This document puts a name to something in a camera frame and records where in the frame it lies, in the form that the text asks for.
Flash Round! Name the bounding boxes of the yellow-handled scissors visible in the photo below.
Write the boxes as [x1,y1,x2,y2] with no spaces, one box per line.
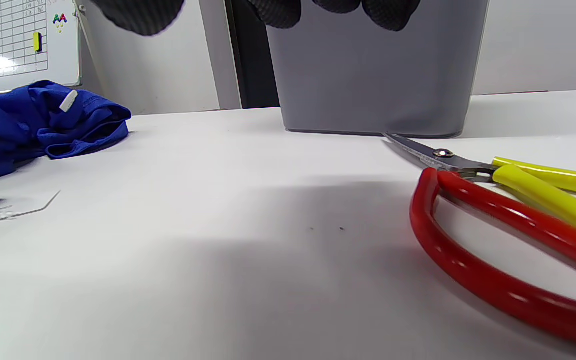
[381,132,576,242]

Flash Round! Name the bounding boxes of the person's right hand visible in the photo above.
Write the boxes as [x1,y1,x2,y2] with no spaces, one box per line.
[90,0,422,37]

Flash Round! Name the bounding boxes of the whiteboard with printed table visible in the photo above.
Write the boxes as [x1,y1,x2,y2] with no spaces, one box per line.
[0,0,83,95]

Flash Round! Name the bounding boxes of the clear plastic sheet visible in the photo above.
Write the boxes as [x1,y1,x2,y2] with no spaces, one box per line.
[0,189,62,229]

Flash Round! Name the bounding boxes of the red-handled scissors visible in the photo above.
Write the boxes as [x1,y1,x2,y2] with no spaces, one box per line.
[409,167,576,353]

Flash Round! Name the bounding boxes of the grey plastic bin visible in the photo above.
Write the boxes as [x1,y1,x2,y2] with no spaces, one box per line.
[265,0,490,139]

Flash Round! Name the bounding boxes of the blue cloth garment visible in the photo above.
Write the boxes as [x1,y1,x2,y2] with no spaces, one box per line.
[0,80,133,180]

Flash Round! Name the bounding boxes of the white garment tag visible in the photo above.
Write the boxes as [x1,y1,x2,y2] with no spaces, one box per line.
[59,89,79,113]

